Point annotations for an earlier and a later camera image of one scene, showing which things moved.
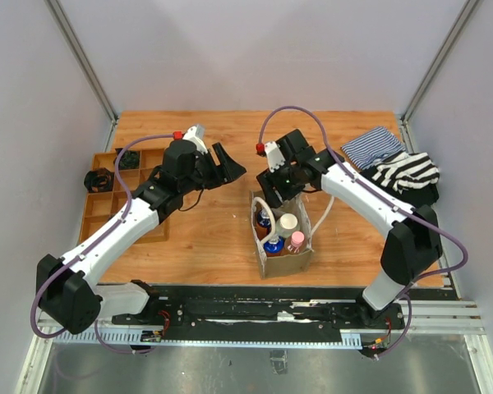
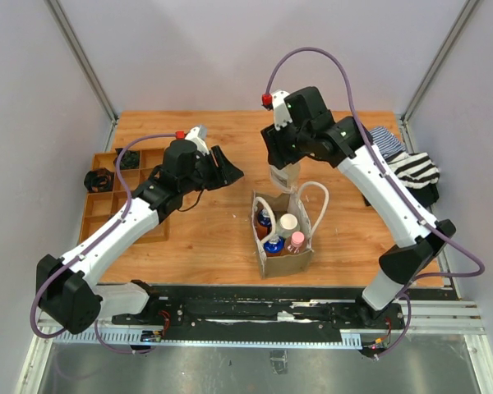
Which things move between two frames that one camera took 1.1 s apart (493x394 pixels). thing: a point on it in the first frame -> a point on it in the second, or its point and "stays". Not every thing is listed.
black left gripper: (228, 170) stays
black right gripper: (268, 181) -> (278, 153)
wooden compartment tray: (103, 206) stays
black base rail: (249, 309) stays
